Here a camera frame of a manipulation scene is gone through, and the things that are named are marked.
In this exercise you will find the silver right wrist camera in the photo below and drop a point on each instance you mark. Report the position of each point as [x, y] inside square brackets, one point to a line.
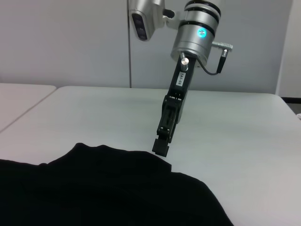
[147, 18]

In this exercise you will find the black shirt with FREE print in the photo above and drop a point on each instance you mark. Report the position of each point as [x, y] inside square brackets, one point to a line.
[105, 188]

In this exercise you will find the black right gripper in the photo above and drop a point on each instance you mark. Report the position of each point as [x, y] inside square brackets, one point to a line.
[184, 77]

